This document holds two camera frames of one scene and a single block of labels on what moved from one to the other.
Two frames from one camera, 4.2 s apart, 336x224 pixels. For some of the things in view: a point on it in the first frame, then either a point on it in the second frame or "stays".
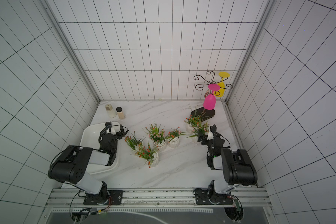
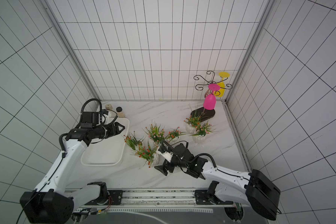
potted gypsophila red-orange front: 150,154 stays
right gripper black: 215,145 -> 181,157
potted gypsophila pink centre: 156,134 stays
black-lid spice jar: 119,109 stays
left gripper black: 121,133 -> 111,126
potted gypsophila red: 132,141 stays
